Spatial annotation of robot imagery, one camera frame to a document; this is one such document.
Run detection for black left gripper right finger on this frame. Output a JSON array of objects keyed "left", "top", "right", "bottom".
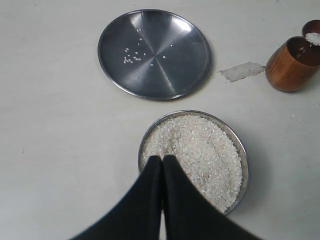
[{"left": 162, "top": 155, "right": 258, "bottom": 240}]

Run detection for red wooden spoon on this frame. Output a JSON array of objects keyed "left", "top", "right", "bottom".
[{"left": 301, "top": 19, "right": 320, "bottom": 47}]

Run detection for steel bowl of rice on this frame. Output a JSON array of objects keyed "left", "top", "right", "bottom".
[{"left": 138, "top": 109, "right": 252, "bottom": 218}]

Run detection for clear tape strip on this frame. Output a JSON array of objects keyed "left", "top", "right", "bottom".
[{"left": 219, "top": 62, "right": 266, "bottom": 83}]

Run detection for white uncooked rice grains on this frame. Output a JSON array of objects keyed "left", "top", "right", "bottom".
[{"left": 141, "top": 114, "right": 243, "bottom": 214}]

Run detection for brown wooden cup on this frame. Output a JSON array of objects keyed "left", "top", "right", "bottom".
[{"left": 265, "top": 36, "right": 320, "bottom": 92}]

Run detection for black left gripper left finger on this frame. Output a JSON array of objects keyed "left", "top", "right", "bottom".
[{"left": 73, "top": 156, "right": 163, "bottom": 240}]

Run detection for round steel plate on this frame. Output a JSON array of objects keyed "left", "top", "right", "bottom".
[{"left": 97, "top": 9, "right": 213, "bottom": 101}]

